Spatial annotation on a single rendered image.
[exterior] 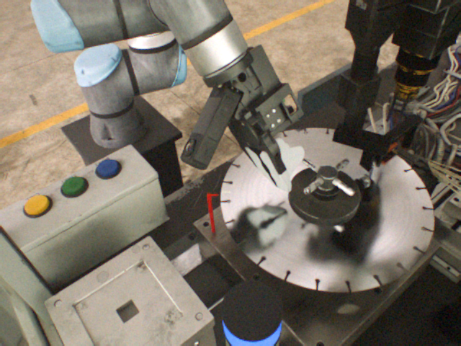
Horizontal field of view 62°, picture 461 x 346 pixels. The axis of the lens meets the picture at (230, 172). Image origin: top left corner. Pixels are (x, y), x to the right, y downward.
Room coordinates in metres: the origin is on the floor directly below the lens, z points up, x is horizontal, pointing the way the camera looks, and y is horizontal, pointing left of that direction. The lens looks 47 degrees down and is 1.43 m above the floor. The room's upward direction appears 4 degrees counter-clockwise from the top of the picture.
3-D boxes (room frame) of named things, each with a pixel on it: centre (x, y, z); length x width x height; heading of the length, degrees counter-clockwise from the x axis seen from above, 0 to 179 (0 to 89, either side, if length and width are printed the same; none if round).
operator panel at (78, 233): (0.48, 0.29, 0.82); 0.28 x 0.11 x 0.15; 126
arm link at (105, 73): (0.84, 0.29, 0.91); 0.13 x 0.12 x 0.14; 108
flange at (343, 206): (0.39, -0.15, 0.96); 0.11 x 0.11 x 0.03
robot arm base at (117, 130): (0.83, 0.30, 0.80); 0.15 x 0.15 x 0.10
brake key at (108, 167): (0.53, 0.24, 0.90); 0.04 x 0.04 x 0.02
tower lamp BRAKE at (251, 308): (0.12, -0.01, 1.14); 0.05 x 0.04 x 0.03; 36
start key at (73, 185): (0.49, 0.29, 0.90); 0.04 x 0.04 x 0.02
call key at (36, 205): (0.45, 0.35, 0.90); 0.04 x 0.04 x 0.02
